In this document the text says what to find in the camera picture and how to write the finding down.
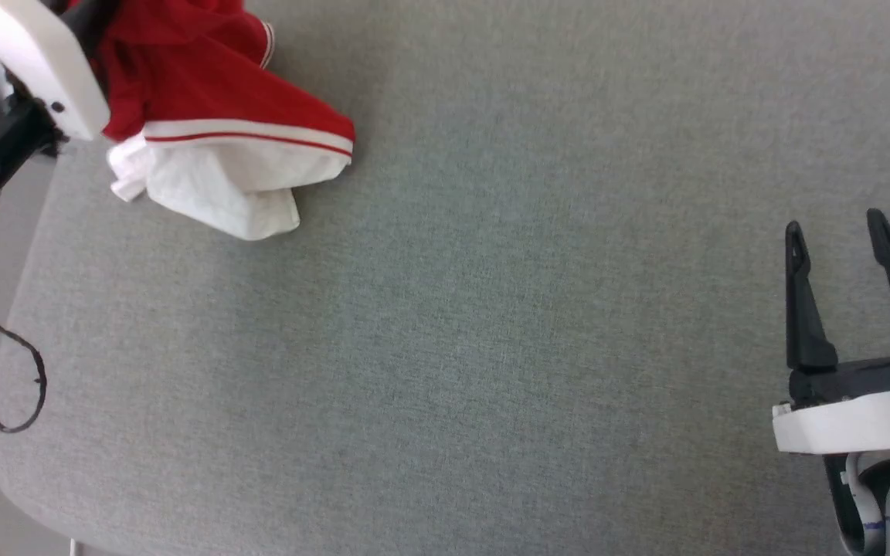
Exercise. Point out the grey fabric sofa cushion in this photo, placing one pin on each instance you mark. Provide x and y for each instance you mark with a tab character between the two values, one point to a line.
491	309

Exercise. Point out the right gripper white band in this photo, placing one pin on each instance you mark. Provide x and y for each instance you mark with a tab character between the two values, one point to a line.
854	421

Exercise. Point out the red and white garment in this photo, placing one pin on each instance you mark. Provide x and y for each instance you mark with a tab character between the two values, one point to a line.
205	77

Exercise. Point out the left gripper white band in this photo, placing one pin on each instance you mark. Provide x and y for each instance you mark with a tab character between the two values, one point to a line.
35	54

